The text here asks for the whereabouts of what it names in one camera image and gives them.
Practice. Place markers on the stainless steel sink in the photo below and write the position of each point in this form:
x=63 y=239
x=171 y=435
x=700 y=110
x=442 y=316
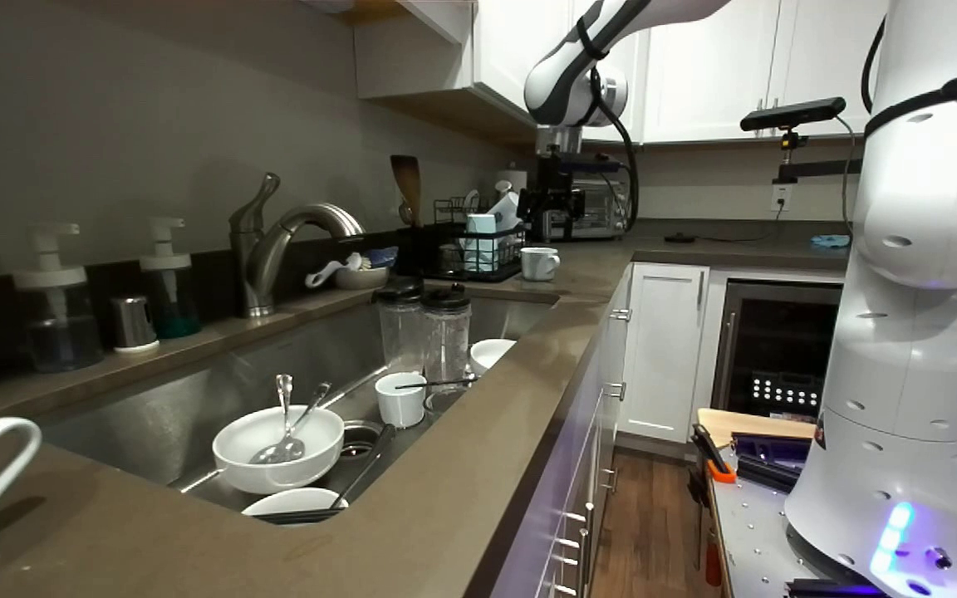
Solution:
x=191 y=409

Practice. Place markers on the wooden board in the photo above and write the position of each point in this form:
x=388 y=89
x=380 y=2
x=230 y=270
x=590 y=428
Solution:
x=756 y=422

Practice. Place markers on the wide white bowl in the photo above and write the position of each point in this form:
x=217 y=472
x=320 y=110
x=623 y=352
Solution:
x=245 y=476

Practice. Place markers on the small grey bowl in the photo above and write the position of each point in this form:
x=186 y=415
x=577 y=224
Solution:
x=366 y=281

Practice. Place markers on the white plate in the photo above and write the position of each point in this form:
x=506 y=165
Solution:
x=491 y=352

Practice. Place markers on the black camera on stand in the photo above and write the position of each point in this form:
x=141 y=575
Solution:
x=797 y=110

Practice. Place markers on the white upper cabinets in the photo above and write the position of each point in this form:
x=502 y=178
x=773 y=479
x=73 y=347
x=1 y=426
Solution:
x=714 y=68

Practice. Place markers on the clear soap dispenser white pump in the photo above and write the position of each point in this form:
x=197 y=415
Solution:
x=51 y=319

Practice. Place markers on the sink drain strainer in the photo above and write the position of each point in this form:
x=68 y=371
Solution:
x=361 y=438

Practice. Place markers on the wall outlet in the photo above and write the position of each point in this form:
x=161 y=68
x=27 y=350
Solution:
x=781 y=198

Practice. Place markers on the white lower cabinet door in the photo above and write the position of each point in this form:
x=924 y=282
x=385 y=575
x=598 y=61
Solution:
x=661 y=352

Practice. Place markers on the black beverage cooler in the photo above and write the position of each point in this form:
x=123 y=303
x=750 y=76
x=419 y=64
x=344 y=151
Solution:
x=773 y=342

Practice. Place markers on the wooden spatula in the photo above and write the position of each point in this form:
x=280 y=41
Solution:
x=408 y=183

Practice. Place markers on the blue sponge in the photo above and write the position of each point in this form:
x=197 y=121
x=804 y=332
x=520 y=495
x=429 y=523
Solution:
x=830 y=239

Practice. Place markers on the clear jar black lid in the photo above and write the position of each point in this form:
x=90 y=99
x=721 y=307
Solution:
x=446 y=338

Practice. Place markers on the brushed steel faucet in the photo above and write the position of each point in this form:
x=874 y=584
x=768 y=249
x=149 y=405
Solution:
x=265 y=252

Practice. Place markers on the long steel utensil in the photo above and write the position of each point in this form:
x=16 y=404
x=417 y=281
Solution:
x=338 y=400

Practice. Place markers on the steel toaster oven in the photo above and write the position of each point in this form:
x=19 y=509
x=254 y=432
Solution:
x=596 y=204

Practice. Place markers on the small steel cup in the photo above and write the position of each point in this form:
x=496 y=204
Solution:
x=135 y=324

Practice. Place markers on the small white cup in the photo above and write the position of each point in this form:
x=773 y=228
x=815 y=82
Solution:
x=400 y=409

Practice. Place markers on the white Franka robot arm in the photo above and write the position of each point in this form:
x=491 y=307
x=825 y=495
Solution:
x=923 y=332

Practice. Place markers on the steel spoon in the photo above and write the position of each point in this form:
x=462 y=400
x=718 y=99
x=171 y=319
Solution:
x=283 y=400

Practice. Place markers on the grey lower cabinet fronts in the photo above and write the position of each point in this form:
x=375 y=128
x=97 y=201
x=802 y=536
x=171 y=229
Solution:
x=567 y=466

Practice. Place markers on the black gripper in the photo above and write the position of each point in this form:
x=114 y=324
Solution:
x=545 y=188

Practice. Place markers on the thin black stick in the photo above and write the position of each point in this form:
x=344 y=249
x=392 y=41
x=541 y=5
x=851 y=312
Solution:
x=446 y=383

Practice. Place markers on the small white dish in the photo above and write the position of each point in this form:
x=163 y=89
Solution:
x=298 y=507

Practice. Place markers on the green soap dispenser white pump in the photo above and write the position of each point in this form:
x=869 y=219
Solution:
x=171 y=303

